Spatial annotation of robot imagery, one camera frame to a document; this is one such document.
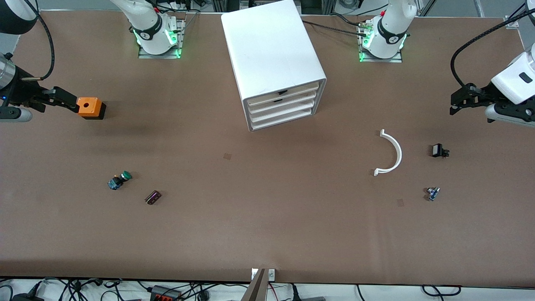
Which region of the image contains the grey camera mount pole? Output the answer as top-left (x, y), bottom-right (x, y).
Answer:
top-left (240, 268), bottom-right (268, 301)

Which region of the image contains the white pole clamp bracket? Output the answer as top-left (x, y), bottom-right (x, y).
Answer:
top-left (251, 268), bottom-right (276, 281)

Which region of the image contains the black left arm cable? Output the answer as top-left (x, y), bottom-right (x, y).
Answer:
top-left (450, 8), bottom-right (535, 87)

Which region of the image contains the green push button switch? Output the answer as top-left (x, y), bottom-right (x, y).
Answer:
top-left (107, 171), bottom-right (133, 191)

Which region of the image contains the black red power strip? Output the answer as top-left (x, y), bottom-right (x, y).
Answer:
top-left (150, 285), bottom-right (183, 301)

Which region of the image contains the white plastic drawer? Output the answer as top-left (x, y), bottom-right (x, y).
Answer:
top-left (248, 97), bottom-right (319, 122)
top-left (249, 105), bottom-right (315, 130)
top-left (246, 82), bottom-right (321, 107)
top-left (247, 89), bottom-right (321, 115)

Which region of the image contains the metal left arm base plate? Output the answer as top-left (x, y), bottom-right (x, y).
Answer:
top-left (358, 23), bottom-right (404, 64)

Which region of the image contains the black braided table cable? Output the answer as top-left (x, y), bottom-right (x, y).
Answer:
top-left (301, 19), bottom-right (369, 39)

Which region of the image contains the white drawer cabinet shell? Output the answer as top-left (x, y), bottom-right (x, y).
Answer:
top-left (221, 0), bottom-right (327, 132)

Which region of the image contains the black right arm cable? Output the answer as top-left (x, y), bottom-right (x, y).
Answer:
top-left (20, 0), bottom-right (55, 81)

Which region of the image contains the aluminium frame post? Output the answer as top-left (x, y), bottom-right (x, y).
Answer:
top-left (504, 0), bottom-right (535, 29)

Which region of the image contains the black looped floor cable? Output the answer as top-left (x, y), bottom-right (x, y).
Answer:
top-left (421, 284), bottom-right (463, 298)

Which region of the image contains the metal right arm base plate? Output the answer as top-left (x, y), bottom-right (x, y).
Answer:
top-left (138, 18), bottom-right (186, 59)

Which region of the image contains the white curved plastic bracket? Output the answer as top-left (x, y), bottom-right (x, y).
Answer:
top-left (373, 129), bottom-right (403, 177)

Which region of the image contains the orange button enclosure box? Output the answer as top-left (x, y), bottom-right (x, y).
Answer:
top-left (76, 97), bottom-right (107, 120)

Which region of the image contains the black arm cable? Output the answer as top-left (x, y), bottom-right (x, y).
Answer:
top-left (450, 8), bottom-right (535, 87)
top-left (20, 0), bottom-right (55, 81)

